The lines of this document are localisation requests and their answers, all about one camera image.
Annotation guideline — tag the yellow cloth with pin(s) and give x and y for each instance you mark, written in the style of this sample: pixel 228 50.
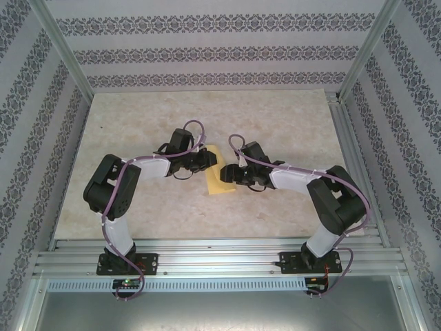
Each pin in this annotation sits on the yellow cloth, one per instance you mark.
pixel 218 186

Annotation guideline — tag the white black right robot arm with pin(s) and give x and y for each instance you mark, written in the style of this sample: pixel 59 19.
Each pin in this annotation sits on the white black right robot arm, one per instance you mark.
pixel 330 207

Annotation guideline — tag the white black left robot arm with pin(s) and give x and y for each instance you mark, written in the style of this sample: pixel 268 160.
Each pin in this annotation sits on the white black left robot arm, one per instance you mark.
pixel 117 193

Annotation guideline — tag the grey metal sheet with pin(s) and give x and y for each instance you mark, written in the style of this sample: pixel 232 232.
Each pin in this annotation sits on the grey metal sheet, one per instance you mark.
pixel 220 310

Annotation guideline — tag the small circuit board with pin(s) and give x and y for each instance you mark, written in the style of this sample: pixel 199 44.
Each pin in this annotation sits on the small circuit board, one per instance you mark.
pixel 315 281
pixel 125 283

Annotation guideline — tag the long aluminium mounting rail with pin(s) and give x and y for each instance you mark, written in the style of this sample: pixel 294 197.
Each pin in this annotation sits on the long aluminium mounting rail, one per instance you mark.
pixel 220 258

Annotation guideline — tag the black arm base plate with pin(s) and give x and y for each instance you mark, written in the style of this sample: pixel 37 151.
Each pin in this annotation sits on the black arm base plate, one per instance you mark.
pixel 150 263
pixel 289 262

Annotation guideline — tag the aluminium side rail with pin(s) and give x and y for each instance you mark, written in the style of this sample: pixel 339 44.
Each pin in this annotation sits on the aluminium side rail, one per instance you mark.
pixel 348 138

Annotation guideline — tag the aluminium frame post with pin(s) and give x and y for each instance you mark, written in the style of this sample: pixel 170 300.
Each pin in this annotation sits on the aluminium frame post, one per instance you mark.
pixel 368 48
pixel 62 45

